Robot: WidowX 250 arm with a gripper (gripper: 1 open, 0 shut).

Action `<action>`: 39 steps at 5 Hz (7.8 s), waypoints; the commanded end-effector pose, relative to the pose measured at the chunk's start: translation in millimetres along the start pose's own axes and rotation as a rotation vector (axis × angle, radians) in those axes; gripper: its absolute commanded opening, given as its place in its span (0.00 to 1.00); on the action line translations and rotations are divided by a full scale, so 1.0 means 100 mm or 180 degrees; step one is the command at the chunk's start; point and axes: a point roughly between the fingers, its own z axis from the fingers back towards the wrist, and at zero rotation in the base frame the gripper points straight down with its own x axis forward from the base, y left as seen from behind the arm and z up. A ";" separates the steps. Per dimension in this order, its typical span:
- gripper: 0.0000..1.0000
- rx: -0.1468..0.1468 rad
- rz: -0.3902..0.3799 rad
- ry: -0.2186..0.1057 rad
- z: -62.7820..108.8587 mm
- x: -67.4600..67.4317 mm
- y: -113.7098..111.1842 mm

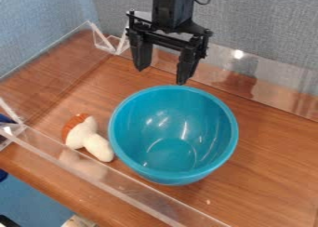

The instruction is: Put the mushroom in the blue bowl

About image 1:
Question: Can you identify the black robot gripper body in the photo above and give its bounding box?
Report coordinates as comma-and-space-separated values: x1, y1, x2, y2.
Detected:
126, 10, 212, 58

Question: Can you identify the blue plastic bowl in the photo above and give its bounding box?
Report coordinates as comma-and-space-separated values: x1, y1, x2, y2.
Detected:
108, 86, 239, 186

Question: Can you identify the blue object at left edge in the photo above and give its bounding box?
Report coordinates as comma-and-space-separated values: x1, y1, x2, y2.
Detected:
0, 113, 14, 182

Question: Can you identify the white plush mushroom orange cap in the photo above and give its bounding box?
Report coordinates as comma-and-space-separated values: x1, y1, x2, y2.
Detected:
61, 113, 114, 162

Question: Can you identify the clear acrylic barrier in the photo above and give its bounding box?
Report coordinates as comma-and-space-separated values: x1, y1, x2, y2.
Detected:
88, 20, 318, 123
0, 20, 100, 81
0, 98, 229, 227

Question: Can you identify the clear acrylic back barrier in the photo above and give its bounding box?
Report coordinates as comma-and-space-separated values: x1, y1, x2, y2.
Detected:
88, 20, 318, 123

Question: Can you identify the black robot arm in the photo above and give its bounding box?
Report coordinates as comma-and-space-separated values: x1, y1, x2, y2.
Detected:
125, 0, 212, 85

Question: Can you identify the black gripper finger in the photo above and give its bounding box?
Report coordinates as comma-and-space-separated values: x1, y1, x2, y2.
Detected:
128, 30, 152, 72
176, 36, 202, 86

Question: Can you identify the clear acrylic front barrier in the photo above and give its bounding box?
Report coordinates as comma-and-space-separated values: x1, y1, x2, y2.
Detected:
0, 98, 229, 227

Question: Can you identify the clear acrylic left barrier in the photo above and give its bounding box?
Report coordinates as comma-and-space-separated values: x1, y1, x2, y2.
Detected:
0, 20, 100, 81

